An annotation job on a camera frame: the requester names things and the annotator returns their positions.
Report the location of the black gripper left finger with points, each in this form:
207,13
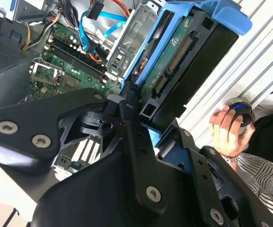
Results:
25,118

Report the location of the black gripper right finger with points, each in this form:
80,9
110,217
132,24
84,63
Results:
205,170

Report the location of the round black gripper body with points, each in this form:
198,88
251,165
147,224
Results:
91,191

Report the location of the hard disk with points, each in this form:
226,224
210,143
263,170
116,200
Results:
198,71

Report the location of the person's left hand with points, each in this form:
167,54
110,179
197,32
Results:
226,134

